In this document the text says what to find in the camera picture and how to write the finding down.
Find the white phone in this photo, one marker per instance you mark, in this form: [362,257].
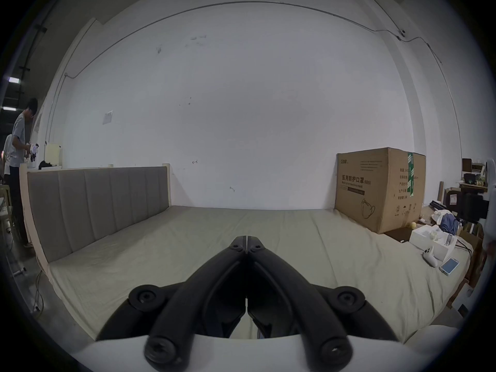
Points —
[449,266]

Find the blue cloth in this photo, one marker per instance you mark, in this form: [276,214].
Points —
[448,223]

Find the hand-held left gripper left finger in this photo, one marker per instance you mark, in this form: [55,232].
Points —
[217,281]

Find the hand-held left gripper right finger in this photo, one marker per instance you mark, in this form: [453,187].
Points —
[277,281]

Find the open white box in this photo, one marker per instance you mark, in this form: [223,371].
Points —
[424,238]

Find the cluttered desk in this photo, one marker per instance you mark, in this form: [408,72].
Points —
[473,176]

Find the black office chair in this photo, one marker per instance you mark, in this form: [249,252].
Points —
[471,205]

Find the large brown cardboard carton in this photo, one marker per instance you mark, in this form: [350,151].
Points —
[372,188]

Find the bed with pale green sheet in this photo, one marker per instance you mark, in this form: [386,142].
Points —
[162,246]

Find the grey padded headboard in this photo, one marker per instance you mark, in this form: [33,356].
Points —
[97,204]

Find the white hand controller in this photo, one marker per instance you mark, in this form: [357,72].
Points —
[430,260]

